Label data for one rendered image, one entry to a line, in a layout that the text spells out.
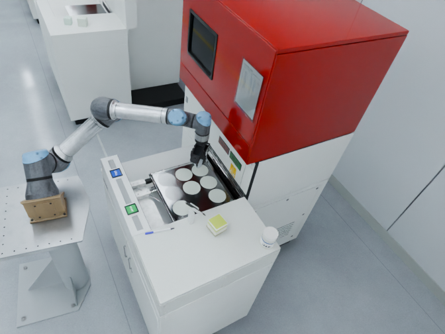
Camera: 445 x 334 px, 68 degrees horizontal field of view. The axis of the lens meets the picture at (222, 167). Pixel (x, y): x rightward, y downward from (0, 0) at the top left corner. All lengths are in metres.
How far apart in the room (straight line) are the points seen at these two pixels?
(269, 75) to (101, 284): 1.89
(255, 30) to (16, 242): 1.46
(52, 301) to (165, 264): 1.22
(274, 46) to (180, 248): 0.96
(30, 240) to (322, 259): 2.11
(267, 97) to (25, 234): 1.34
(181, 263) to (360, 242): 1.98
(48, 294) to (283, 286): 1.65
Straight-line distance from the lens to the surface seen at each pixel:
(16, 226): 1.97
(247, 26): 1.41
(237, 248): 1.62
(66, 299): 2.60
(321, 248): 2.98
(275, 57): 1.28
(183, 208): 1.79
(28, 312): 2.63
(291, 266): 2.79
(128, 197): 1.77
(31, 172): 1.82
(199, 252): 1.58
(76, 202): 1.97
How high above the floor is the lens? 2.34
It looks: 46 degrees down
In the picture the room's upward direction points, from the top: 11 degrees clockwise
